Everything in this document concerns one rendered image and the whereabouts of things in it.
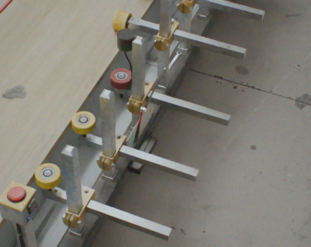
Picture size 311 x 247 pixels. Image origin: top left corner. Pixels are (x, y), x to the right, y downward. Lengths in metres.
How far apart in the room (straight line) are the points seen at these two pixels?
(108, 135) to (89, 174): 0.34
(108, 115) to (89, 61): 0.43
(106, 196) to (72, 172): 0.38
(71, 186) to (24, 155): 0.25
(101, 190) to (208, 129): 1.27
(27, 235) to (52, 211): 0.60
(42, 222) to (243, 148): 1.39
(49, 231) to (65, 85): 0.52
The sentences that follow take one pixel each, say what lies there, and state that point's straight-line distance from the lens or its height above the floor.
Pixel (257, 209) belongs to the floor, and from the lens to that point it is 3.09.
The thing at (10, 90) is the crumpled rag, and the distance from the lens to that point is 2.28.
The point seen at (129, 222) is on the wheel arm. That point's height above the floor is 0.82.
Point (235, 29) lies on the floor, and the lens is 4.03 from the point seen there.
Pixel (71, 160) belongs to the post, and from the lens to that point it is 1.80.
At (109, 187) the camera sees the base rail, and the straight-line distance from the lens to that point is 2.23.
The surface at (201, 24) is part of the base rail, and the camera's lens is 2.89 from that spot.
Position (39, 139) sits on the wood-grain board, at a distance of 2.12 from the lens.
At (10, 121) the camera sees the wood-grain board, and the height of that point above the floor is 0.90.
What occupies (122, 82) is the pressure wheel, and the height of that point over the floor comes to 0.91.
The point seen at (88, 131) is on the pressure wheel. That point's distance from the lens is 2.15.
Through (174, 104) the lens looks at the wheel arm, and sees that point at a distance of 2.28.
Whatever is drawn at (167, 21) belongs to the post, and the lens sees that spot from 2.33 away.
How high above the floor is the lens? 2.47
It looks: 47 degrees down
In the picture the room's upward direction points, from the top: 2 degrees clockwise
